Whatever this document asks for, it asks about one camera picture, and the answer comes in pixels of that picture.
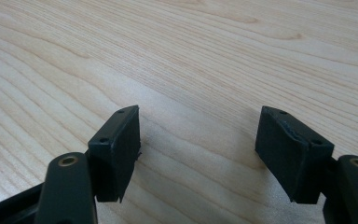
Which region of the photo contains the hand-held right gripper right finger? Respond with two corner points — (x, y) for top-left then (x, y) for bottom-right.
(255, 105), (336, 205)

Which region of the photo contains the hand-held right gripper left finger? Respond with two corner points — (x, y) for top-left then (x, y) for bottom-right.
(88, 105), (142, 203)

